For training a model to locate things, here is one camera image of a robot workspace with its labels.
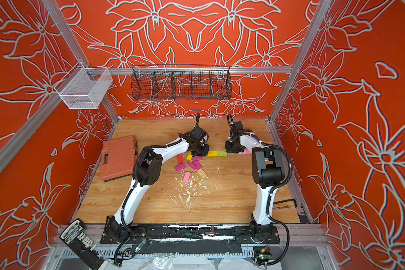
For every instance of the magenta block top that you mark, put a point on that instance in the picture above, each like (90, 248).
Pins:
(197, 158)

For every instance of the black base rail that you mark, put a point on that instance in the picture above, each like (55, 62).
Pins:
(191, 238)

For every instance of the green block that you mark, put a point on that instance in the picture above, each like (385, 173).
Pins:
(221, 153)

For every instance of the red block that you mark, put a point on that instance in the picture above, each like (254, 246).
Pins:
(180, 159)

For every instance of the white wire basket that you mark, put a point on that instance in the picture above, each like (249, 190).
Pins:
(81, 90)

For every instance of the black wire basket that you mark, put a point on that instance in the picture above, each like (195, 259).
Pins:
(181, 83)

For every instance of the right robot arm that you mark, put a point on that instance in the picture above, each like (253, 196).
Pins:
(271, 169)

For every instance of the natural wood block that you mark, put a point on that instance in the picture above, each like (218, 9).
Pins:
(202, 173)

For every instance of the light pink block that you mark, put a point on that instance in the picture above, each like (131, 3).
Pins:
(247, 152)

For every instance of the dark magenta block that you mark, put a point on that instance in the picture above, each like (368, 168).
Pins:
(197, 165)

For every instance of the pale pink block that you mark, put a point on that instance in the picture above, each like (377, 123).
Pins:
(186, 177)

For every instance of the red plastic tool case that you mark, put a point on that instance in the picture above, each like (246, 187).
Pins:
(118, 158)

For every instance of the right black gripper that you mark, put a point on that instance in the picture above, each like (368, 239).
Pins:
(233, 146)

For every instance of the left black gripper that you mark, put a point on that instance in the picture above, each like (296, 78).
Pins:
(205, 153)

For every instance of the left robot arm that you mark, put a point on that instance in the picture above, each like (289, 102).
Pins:
(147, 171)

